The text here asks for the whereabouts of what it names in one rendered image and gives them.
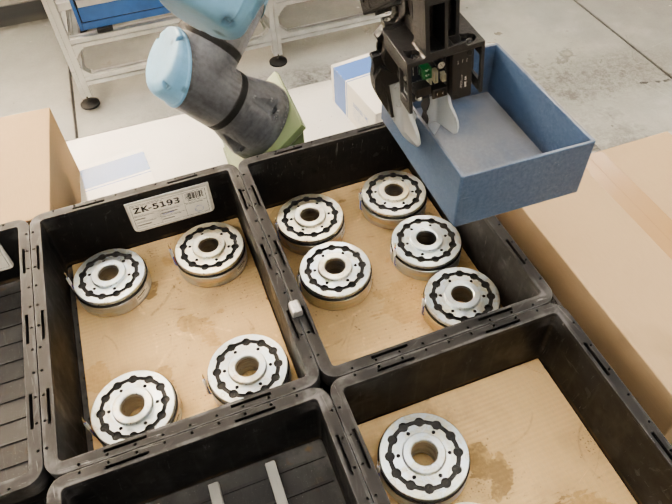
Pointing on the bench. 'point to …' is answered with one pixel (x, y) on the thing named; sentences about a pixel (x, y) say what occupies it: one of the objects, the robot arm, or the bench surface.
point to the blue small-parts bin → (499, 145)
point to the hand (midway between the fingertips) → (418, 130)
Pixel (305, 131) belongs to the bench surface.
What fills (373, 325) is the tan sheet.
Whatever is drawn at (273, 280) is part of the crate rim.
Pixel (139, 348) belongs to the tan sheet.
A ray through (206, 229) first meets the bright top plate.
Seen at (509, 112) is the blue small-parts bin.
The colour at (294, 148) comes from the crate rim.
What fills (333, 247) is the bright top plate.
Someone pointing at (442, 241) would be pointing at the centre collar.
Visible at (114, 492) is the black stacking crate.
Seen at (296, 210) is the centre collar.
